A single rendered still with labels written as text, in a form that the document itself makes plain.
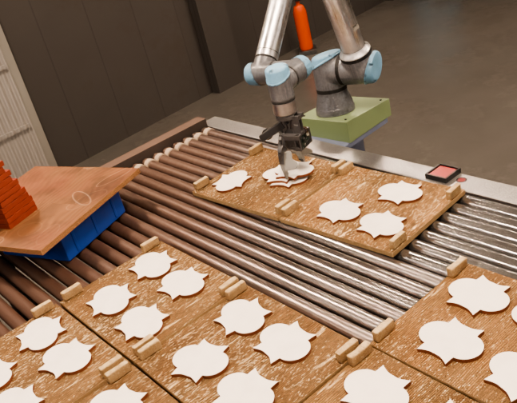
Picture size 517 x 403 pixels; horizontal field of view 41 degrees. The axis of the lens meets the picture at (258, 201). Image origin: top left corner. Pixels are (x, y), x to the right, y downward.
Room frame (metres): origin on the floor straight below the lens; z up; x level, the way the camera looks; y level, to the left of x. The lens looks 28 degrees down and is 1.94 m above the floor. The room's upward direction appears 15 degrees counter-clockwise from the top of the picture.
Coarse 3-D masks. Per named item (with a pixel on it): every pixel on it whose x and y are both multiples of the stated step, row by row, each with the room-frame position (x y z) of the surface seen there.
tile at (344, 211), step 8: (344, 200) 1.78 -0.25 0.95; (320, 208) 1.77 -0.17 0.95; (328, 208) 1.75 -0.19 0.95; (336, 208) 1.74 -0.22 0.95; (344, 208) 1.73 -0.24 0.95; (352, 208) 1.72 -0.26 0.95; (320, 216) 1.72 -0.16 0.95; (328, 216) 1.71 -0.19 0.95; (336, 216) 1.70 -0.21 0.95; (344, 216) 1.69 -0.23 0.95; (352, 216) 1.68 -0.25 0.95
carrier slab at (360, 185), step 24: (360, 168) 1.97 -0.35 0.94; (336, 192) 1.85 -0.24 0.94; (360, 192) 1.82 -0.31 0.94; (432, 192) 1.71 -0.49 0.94; (288, 216) 1.79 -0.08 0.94; (312, 216) 1.75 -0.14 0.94; (360, 216) 1.68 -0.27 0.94; (408, 216) 1.61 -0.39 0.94; (432, 216) 1.58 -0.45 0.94; (360, 240) 1.56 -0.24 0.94; (384, 240) 1.53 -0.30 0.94; (408, 240) 1.51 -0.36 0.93
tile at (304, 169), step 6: (300, 162) 2.06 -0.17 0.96; (306, 162) 2.05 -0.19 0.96; (276, 168) 2.07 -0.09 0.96; (300, 168) 2.02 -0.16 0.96; (306, 168) 2.01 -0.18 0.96; (312, 168) 2.00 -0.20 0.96; (276, 174) 2.04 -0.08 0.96; (282, 174) 2.01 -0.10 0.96; (288, 174) 2.00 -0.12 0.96; (294, 174) 1.99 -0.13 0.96; (300, 174) 1.98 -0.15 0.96; (306, 174) 1.98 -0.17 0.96; (294, 180) 1.96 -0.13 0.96
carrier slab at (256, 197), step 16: (256, 160) 2.24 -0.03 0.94; (272, 160) 2.20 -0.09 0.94; (320, 160) 2.10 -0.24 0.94; (256, 176) 2.11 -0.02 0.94; (320, 176) 1.99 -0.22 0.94; (336, 176) 1.97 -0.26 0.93; (208, 192) 2.08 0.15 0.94; (240, 192) 2.02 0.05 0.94; (256, 192) 1.99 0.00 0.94; (272, 192) 1.96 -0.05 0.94; (288, 192) 1.93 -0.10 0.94; (304, 192) 1.91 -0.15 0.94; (240, 208) 1.93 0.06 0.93; (256, 208) 1.89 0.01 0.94; (272, 208) 1.86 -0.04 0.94
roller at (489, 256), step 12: (180, 156) 2.50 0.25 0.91; (192, 156) 2.46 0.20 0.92; (216, 168) 2.31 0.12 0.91; (228, 168) 2.27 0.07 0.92; (420, 240) 1.54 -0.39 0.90; (432, 240) 1.51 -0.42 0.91; (444, 240) 1.49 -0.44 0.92; (456, 240) 1.47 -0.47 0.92; (456, 252) 1.44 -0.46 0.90; (468, 252) 1.42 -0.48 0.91; (480, 252) 1.40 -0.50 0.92; (492, 252) 1.38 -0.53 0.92; (492, 264) 1.36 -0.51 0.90; (504, 264) 1.33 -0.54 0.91; (516, 264) 1.31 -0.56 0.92
